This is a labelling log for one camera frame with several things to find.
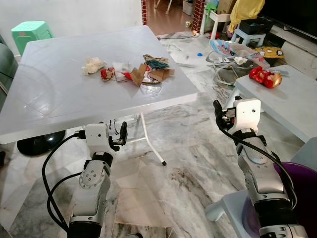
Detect red wrapper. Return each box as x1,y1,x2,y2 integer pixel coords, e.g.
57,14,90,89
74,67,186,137
101,68,115,81

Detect purple plastic rubbish bin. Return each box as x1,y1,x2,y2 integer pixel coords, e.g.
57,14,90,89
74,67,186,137
274,161,317,238

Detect white metal table leg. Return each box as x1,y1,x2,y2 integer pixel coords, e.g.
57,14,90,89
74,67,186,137
140,113,167,166

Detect red plush toy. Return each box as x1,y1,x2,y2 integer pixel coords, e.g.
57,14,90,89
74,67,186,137
249,66,283,89

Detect large flat cardboard sheet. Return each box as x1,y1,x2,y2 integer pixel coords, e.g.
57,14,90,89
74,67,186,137
113,153,175,230

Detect white crumpled paper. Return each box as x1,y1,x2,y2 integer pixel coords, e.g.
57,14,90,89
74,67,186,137
112,61,132,81

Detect colourful baby bouncer seat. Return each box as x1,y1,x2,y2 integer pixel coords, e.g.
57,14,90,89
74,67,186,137
206,39,272,86

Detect white red snack packet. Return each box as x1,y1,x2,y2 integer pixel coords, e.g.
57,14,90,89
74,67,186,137
141,67,161,86

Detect white folding table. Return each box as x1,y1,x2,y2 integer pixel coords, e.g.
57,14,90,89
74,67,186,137
0,25,199,145

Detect light blue low table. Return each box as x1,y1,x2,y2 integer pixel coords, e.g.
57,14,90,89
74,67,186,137
233,64,317,144

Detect crumpled beige tissue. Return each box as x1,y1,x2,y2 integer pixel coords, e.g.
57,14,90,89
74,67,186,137
82,56,106,75

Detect teal snack wrapper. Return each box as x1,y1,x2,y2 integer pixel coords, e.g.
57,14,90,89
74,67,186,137
143,54,169,70

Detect yellow patterned toy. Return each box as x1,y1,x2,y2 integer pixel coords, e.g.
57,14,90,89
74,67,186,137
259,46,286,60

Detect small blue step stool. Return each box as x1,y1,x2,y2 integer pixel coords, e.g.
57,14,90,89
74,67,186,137
232,29,266,48

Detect black round stand base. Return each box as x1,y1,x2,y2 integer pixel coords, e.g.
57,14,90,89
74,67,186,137
17,130,66,157

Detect black storage basket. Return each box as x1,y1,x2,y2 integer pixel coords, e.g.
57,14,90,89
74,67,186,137
239,17,274,35

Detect white TV cabinet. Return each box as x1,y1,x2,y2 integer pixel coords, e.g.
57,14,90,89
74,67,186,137
267,22,317,77

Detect yellow cloth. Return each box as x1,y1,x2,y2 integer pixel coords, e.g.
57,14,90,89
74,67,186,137
228,0,266,33

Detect black television screen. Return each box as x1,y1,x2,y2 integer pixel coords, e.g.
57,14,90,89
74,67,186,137
260,0,317,35

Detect green plastic stool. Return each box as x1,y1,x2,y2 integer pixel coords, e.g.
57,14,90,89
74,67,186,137
11,21,54,56

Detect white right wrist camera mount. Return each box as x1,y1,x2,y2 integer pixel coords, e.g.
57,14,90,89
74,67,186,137
233,98,262,133

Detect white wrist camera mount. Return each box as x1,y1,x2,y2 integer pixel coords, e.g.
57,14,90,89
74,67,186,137
84,123,111,153
233,98,262,133

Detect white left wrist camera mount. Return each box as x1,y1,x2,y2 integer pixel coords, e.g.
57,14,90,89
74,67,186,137
84,123,111,153

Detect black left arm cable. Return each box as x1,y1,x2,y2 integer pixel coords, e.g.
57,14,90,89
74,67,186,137
42,130,86,233

